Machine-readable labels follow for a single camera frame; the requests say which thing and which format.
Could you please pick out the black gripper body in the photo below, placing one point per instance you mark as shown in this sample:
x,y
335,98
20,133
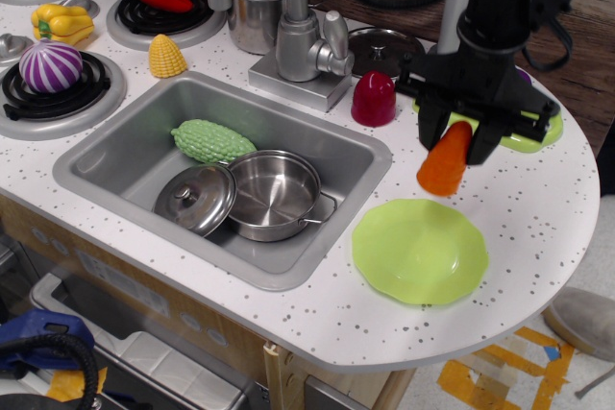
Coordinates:
x,y
471,76

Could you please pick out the grey toy sink basin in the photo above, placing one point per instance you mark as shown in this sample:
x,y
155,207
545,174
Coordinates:
x,y
132,167

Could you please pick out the middle stove burner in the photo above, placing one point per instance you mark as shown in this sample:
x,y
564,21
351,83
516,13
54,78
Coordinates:
x,y
134,24

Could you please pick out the purple striped toy onion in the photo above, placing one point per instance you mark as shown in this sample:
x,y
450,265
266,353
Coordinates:
x,y
50,66

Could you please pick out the orange toy carrot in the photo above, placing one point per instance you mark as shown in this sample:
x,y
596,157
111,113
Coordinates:
x,y
442,171

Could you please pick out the light green plate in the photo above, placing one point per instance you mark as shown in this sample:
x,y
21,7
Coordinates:
x,y
419,252

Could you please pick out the dark red toy vegetable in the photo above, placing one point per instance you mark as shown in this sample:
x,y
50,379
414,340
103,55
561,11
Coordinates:
x,y
374,100

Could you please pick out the grey stove knob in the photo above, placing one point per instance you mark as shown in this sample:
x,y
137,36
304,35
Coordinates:
x,y
12,48
81,2

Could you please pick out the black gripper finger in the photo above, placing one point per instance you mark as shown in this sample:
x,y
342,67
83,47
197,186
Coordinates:
x,y
432,122
485,139

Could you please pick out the yellow toy corn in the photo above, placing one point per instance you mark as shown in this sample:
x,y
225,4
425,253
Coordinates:
x,y
165,58

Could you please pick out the front left stove burner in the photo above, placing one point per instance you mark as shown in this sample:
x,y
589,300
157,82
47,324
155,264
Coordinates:
x,y
30,115

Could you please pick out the grey metal pole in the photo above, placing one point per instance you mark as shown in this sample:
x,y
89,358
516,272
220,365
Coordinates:
x,y
449,40

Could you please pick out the steel pot in sink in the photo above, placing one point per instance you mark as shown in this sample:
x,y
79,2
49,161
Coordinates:
x,y
277,195

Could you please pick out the tall steel pot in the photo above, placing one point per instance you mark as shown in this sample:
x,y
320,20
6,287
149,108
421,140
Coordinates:
x,y
253,24

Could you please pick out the silver toy faucet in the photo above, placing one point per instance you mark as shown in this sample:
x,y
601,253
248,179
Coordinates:
x,y
311,63

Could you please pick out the steel pot lid in sink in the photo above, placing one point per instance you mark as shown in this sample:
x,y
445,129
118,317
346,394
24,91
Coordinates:
x,y
198,199

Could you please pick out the yellow toy bell pepper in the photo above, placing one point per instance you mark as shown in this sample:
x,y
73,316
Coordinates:
x,y
67,24

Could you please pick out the green toy bitter gourd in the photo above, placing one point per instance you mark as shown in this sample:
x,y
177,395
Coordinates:
x,y
208,142

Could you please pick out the blue clamp tool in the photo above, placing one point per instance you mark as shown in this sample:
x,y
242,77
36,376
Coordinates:
x,y
47,340

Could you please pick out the steel lid on counter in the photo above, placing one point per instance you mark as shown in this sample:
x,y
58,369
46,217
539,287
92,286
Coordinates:
x,y
381,50

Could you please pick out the grey shoe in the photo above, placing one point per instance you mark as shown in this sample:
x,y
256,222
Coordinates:
x,y
585,320

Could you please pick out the purple toy eggplant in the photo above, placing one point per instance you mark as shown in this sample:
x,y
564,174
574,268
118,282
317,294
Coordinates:
x,y
524,75

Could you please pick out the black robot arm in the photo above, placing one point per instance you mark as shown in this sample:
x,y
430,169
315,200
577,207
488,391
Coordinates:
x,y
505,26

